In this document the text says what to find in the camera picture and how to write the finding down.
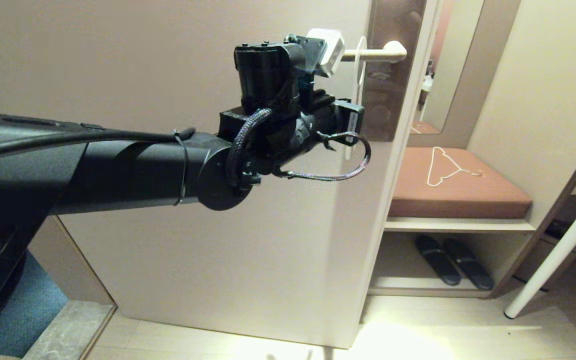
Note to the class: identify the beige door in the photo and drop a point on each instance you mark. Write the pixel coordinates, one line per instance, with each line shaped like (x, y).
(143, 60)

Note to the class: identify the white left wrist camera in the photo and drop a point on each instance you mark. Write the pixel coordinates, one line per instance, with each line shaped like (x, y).
(329, 50)

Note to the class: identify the white table leg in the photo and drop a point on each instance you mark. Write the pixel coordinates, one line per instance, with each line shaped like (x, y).
(553, 260)

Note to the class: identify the blue carpet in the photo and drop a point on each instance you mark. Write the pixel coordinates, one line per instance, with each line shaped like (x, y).
(28, 315)

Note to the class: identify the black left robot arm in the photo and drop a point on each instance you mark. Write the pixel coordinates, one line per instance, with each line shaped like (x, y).
(118, 175)

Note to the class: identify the wall mirror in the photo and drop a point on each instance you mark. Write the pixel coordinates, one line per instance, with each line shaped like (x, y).
(455, 60)

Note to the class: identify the brown mirror frame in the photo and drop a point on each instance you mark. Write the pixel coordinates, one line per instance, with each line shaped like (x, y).
(493, 50)

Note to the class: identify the grey do-not-disturb door sign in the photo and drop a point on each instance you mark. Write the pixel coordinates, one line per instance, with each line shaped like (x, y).
(360, 75)

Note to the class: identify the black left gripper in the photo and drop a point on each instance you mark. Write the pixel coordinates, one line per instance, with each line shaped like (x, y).
(350, 120)

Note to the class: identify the black left camera bracket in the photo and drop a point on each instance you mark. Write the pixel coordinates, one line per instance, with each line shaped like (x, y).
(313, 55)

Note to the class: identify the brown seat cushion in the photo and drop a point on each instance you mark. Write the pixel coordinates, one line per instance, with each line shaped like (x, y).
(468, 200)

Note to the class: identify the black slipper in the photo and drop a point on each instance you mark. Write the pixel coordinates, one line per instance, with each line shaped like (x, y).
(438, 262)
(468, 265)

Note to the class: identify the grey marble threshold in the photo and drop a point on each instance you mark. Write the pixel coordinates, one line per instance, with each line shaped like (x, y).
(68, 330)

